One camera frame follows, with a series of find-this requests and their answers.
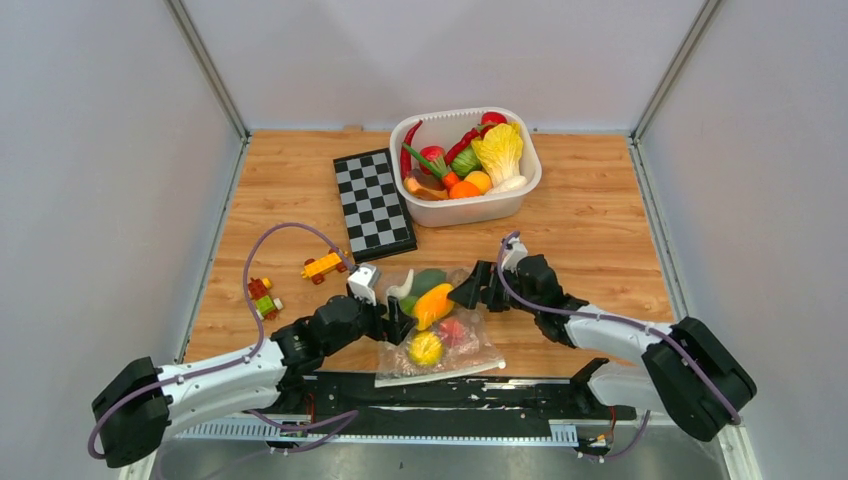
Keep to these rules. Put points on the red pepper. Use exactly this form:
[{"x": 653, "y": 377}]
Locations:
[{"x": 463, "y": 143}]

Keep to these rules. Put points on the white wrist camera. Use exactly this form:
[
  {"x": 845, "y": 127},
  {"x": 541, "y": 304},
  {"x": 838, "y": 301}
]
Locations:
[
  {"x": 514, "y": 252},
  {"x": 362, "y": 282}
]

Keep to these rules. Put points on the small yellow orange fruit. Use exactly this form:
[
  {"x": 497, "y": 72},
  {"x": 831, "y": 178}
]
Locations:
[{"x": 481, "y": 180}]

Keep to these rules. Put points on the green striped cabbage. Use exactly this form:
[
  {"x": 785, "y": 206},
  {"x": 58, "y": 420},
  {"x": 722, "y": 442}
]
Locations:
[{"x": 466, "y": 162}]

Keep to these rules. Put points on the yellow mango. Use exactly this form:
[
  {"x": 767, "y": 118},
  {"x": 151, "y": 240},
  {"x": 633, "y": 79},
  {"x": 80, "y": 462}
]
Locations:
[{"x": 433, "y": 306}]

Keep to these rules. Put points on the clear dotted zip bag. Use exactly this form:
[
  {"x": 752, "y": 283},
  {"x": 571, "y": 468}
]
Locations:
[{"x": 479, "y": 354}]

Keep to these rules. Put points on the green onion stalk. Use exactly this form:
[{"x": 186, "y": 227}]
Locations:
[{"x": 437, "y": 168}]

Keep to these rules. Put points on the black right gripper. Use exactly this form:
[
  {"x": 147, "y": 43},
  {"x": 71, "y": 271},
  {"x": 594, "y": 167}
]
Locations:
[{"x": 468, "y": 293}]

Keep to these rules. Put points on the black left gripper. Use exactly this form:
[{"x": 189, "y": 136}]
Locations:
[{"x": 394, "y": 329}]

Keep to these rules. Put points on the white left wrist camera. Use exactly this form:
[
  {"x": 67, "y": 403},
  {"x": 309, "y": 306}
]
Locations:
[{"x": 362, "y": 282}]

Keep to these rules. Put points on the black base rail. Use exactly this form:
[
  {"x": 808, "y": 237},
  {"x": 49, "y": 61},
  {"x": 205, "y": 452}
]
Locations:
[{"x": 478, "y": 406}]

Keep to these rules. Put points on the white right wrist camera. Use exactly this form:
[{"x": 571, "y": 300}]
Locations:
[{"x": 514, "y": 252}]

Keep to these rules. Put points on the red yellow brick toy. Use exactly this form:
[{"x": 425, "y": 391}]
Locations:
[{"x": 266, "y": 304}]

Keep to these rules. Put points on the orange tangerine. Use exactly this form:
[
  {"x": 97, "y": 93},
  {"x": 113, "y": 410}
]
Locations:
[{"x": 464, "y": 189}]

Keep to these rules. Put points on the yellow toy brick car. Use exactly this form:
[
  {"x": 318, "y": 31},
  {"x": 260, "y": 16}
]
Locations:
[{"x": 316, "y": 269}]

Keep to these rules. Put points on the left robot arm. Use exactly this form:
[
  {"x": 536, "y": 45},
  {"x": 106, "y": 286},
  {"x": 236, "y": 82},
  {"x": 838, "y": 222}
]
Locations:
[{"x": 144, "y": 405}]

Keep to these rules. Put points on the black white checkerboard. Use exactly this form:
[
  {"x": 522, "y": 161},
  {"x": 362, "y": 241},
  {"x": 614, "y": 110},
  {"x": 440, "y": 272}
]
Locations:
[{"x": 378, "y": 223}]

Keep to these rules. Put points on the white grey mushroom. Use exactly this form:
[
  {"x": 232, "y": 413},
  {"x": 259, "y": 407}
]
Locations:
[{"x": 400, "y": 285}]

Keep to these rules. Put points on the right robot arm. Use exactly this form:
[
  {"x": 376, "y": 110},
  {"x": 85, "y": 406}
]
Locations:
[{"x": 681, "y": 369}]

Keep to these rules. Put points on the chocolate glazed eclair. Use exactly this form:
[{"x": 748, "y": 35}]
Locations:
[{"x": 424, "y": 186}]

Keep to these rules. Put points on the yellow napa cabbage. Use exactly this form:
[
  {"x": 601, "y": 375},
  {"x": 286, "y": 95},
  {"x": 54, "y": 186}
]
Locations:
[{"x": 499, "y": 153}]

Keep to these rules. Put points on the white plastic food tub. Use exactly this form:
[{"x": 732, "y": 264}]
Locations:
[{"x": 445, "y": 128}]

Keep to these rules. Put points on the red apple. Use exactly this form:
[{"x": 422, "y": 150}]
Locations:
[
  {"x": 493, "y": 118},
  {"x": 431, "y": 154}
]

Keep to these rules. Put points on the dark green lime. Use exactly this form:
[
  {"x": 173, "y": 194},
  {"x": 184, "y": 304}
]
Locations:
[{"x": 426, "y": 279}]

